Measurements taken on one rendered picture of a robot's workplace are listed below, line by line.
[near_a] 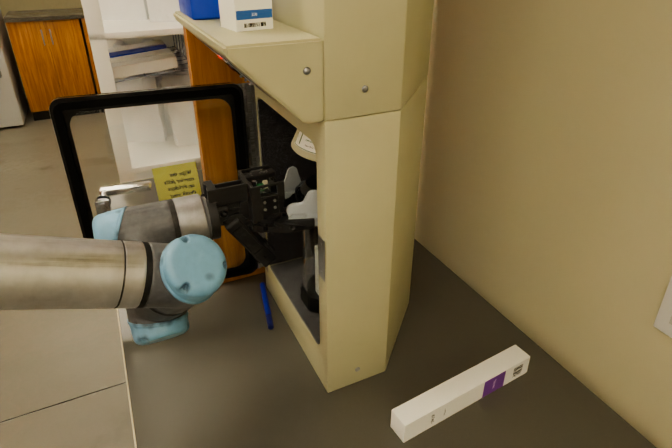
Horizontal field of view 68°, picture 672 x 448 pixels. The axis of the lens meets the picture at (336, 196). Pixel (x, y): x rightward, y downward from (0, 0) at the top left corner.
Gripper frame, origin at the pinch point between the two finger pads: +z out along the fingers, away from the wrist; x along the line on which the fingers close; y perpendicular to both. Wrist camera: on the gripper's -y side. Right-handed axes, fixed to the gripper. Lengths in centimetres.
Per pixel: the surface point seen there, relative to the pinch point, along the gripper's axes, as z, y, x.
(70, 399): -65, -122, 102
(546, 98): 36.6, 15.4, -8.8
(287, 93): -11.2, 23.5, -13.9
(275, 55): -12.4, 27.9, -14.0
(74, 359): -64, -122, 125
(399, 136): 4.5, 15.6, -13.9
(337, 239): -4.8, 1.9, -14.0
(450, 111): 36.6, 6.1, 15.8
